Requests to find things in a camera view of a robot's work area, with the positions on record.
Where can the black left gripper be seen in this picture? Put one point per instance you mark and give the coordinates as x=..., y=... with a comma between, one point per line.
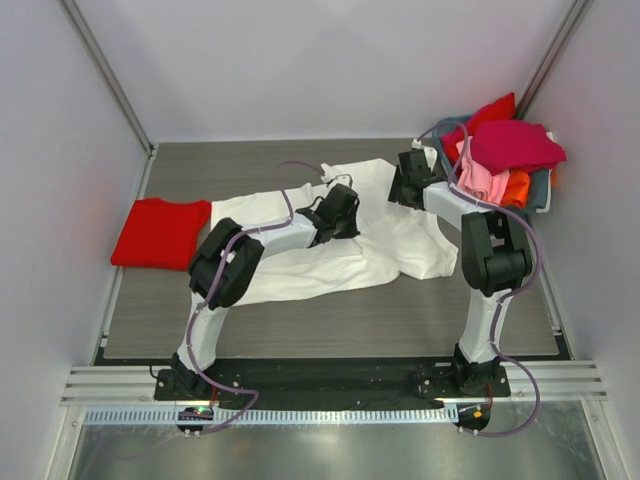
x=351, y=231

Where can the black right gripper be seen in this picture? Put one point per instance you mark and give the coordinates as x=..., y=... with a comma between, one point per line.
x=403, y=192

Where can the white printed t shirt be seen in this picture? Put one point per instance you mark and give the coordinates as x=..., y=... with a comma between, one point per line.
x=393, y=240

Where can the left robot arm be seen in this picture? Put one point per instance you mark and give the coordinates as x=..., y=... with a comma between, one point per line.
x=222, y=269

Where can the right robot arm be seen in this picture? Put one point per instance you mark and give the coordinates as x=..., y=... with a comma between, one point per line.
x=495, y=259

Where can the pink t shirt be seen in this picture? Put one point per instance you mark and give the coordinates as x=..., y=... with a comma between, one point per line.
x=478, y=181

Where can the magenta t shirt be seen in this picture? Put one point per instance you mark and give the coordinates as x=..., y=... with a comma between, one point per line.
x=503, y=145

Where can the orange t shirt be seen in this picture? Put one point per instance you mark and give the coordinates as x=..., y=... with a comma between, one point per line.
x=517, y=189

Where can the red t shirt in basket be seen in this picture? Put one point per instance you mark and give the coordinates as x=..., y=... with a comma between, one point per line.
x=502, y=109

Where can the grey t shirt in basket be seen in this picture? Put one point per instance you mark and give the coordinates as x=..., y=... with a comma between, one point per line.
x=539, y=193

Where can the grey-blue laundry basket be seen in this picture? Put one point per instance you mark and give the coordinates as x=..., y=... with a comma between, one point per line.
x=528, y=191

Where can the folded red t shirt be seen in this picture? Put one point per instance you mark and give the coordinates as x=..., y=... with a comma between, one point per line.
x=159, y=234

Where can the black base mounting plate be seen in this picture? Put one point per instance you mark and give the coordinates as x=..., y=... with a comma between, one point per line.
x=337, y=384

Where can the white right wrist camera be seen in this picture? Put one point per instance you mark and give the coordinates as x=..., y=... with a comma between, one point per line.
x=430, y=153

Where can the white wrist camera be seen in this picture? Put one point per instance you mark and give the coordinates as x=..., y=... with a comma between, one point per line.
x=430, y=153
x=332, y=177

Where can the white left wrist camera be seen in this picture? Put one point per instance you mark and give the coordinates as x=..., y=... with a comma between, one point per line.
x=332, y=177

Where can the slotted white cable duct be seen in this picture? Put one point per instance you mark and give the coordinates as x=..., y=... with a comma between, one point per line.
x=184, y=416

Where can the right aluminium corner post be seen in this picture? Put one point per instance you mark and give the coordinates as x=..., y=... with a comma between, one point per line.
x=568, y=26

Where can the aluminium corner post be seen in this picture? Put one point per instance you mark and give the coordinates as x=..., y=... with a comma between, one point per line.
x=568, y=26
x=98, y=58

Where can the left aluminium corner post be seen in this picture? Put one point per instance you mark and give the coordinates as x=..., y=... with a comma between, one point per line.
x=98, y=58

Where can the aluminium frame rail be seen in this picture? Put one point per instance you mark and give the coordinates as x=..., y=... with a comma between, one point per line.
x=135, y=385

